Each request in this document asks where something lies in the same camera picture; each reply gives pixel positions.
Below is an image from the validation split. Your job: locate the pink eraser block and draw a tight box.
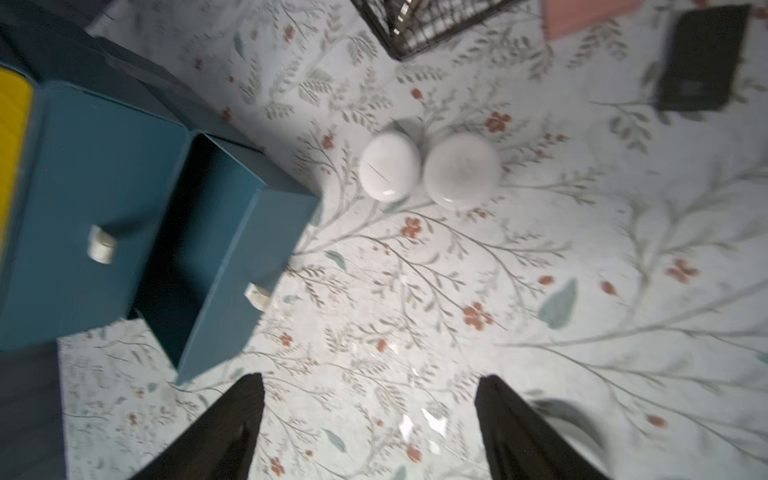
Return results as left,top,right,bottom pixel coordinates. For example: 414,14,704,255
541,0,643,40

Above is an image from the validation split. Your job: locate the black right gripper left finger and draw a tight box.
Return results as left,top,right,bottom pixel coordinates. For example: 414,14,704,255
134,373,265,479

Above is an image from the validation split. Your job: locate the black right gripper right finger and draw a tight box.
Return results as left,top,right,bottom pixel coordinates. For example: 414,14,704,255
474,375,609,479

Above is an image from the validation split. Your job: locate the black eraser block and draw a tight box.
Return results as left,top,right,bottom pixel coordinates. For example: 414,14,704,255
654,4,751,112

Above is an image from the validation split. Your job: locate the yellow drawer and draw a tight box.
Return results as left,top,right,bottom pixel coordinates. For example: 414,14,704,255
0,67,34,246

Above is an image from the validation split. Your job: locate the teal drawer cabinet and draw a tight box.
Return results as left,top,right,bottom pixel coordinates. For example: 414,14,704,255
1,1,189,350

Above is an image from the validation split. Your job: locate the teal bottom drawer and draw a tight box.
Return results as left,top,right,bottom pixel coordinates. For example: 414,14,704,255
133,134,319,384

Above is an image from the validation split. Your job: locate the white earphone case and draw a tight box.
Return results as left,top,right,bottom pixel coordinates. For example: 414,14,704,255
358,130,421,203
423,133,503,211

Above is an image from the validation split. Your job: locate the black wire desk rack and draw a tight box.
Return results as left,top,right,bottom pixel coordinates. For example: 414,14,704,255
352,0,518,62

